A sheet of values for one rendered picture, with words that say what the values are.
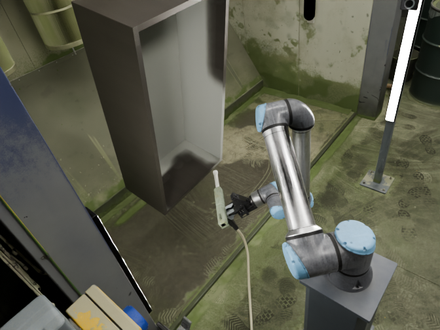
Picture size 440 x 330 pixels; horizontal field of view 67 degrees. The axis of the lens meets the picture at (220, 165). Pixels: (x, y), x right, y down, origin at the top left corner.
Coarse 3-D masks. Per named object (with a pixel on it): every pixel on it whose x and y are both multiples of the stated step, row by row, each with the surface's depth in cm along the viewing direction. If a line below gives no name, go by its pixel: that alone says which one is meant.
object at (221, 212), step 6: (216, 174) 220; (216, 180) 215; (216, 186) 211; (216, 192) 205; (222, 192) 206; (216, 198) 201; (222, 198) 199; (216, 204) 198; (222, 204) 195; (222, 210) 191; (222, 216) 187; (222, 222) 185; (228, 222) 188; (234, 222) 202; (222, 228) 187; (234, 228) 203
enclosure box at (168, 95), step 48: (96, 0) 134; (144, 0) 136; (192, 0) 138; (96, 48) 142; (144, 48) 177; (192, 48) 192; (144, 96) 142; (192, 96) 218; (144, 144) 168; (192, 144) 251; (144, 192) 206
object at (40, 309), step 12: (36, 300) 41; (48, 300) 42; (24, 312) 40; (36, 312) 40; (48, 312) 40; (60, 312) 43; (12, 324) 39; (24, 324) 39; (36, 324) 39; (48, 324) 39; (60, 324) 39
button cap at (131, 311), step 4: (124, 308) 54; (128, 308) 53; (132, 308) 53; (128, 312) 53; (132, 312) 53; (136, 312) 53; (132, 316) 52; (136, 316) 52; (140, 316) 53; (136, 320) 52; (140, 320) 52; (144, 320) 53; (140, 324) 52; (144, 324) 53; (148, 324) 54; (144, 328) 53
